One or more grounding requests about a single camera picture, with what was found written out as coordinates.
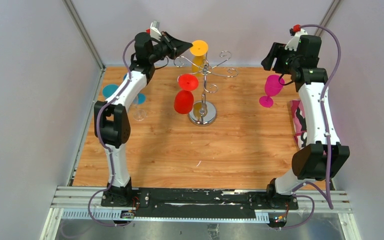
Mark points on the chrome wine glass rack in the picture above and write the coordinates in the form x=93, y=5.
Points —
x=204, y=112

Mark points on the red wine glass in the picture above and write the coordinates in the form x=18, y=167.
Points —
x=184, y=100

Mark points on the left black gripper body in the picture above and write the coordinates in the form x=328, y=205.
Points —
x=161, y=50

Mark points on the blue wine glass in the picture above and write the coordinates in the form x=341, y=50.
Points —
x=140, y=97
x=109, y=90

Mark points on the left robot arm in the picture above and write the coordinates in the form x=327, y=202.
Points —
x=111, y=121

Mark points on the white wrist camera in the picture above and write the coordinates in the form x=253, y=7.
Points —
x=154, y=30
x=292, y=44

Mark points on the yellow wine glass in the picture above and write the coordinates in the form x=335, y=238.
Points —
x=199, y=50

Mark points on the pink camouflage cloth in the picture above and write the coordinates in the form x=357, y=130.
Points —
x=298, y=122

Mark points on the pink wine glass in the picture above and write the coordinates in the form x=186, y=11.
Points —
x=273, y=86

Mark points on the aluminium frame rail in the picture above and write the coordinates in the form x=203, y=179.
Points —
x=82, y=202

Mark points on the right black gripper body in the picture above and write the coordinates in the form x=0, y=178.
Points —
x=283, y=55

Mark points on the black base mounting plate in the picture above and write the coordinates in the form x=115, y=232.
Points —
x=195, y=203

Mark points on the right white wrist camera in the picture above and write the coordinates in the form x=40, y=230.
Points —
x=292, y=44

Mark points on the blue wine glass front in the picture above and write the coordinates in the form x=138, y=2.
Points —
x=109, y=90

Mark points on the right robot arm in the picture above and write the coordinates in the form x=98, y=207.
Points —
x=323, y=155

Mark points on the clear wine glass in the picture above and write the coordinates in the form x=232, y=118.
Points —
x=138, y=113

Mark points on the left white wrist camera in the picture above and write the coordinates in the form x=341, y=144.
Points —
x=154, y=30

